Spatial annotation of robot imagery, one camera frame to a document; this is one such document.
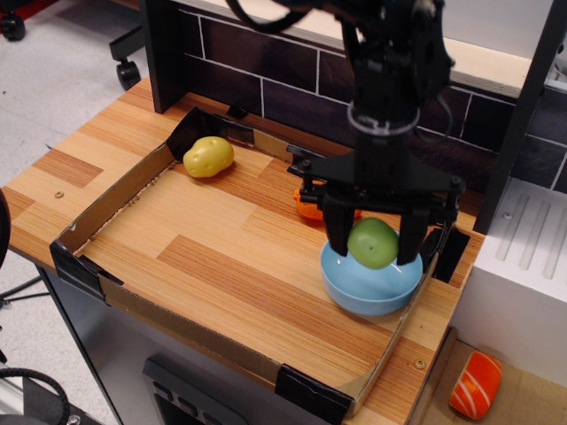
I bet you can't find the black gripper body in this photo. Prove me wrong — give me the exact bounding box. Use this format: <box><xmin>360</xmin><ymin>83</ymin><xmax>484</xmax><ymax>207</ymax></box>
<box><xmin>295</xmin><ymin>104</ymin><xmax>465</xmax><ymax>227</ymax></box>

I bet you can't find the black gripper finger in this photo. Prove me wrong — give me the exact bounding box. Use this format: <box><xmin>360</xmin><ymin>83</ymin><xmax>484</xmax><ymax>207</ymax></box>
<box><xmin>397</xmin><ymin>214</ymin><xmax>430</xmax><ymax>266</ymax></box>
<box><xmin>323</xmin><ymin>205</ymin><xmax>354</xmax><ymax>257</ymax></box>

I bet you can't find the green toy pear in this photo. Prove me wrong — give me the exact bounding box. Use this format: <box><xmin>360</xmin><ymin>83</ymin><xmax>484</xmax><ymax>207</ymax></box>
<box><xmin>347</xmin><ymin>218</ymin><xmax>399</xmax><ymax>269</ymax></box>

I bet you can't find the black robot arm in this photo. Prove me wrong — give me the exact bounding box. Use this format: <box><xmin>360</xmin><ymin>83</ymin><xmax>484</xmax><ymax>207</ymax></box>
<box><xmin>229</xmin><ymin>1</ymin><xmax>465</xmax><ymax>265</ymax></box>

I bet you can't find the light blue bowl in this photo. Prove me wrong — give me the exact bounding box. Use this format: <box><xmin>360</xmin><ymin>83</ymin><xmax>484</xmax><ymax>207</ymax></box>
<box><xmin>320</xmin><ymin>243</ymin><xmax>423</xmax><ymax>316</ymax></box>

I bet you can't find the orange toy object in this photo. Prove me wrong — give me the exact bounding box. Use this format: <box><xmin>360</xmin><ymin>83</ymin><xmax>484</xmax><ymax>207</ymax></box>
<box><xmin>293</xmin><ymin>180</ymin><xmax>362</xmax><ymax>221</ymax></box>

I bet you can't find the white toy sink unit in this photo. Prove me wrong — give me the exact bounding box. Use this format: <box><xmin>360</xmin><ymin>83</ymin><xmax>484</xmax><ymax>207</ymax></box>
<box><xmin>453</xmin><ymin>179</ymin><xmax>566</xmax><ymax>385</ymax></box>

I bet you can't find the yellow toy potato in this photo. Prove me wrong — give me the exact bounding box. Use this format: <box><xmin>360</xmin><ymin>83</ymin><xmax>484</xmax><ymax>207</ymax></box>
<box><xmin>183</xmin><ymin>136</ymin><xmax>234</xmax><ymax>178</ymax></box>

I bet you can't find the cardboard fence with black tape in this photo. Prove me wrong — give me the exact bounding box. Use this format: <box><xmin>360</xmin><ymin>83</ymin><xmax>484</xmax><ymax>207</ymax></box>
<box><xmin>49</xmin><ymin>105</ymin><xmax>471</xmax><ymax>420</ymax></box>

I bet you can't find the orange salmon sushi toy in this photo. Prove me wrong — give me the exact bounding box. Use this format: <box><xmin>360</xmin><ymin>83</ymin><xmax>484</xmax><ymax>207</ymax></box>
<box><xmin>448</xmin><ymin>351</ymin><xmax>503</xmax><ymax>420</ymax></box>

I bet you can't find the dark brick pattern backsplash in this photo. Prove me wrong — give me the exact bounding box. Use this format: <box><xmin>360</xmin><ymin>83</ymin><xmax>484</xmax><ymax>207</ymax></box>
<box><xmin>140</xmin><ymin>0</ymin><xmax>567</xmax><ymax>196</ymax></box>

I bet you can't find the black office chair base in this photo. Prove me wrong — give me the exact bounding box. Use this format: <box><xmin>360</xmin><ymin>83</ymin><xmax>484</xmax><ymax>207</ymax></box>
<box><xmin>109</xmin><ymin>26</ymin><xmax>144</xmax><ymax>91</ymax></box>

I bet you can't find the red cart wheel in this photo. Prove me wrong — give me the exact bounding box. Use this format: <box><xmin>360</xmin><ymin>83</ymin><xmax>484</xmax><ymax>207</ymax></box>
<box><xmin>1</xmin><ymin>0</ymin><xmax>53</xmax><ymax>42</ymax></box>

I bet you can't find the dark grey vertical post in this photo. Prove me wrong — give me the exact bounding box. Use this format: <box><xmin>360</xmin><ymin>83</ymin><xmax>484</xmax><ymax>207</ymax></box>
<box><xmin>473</xmin><ymin>0</ymin><xmax>566</xmax><ymax>235</ymax></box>

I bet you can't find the black braided cable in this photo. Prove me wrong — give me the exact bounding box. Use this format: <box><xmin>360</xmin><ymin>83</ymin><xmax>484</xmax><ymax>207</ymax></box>
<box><xmin>0</xmin><ymin>367</ymin><xmax>71</xmax><ymax>425</ymax></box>

